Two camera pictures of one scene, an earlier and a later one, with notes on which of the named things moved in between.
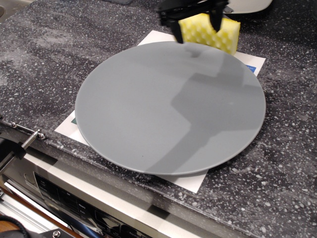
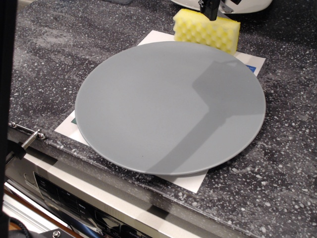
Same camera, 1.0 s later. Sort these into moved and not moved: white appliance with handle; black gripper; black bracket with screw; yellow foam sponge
Moved: black gripper
Not moved: yellow foam sponge; white appliance with handle; black bracket with screw
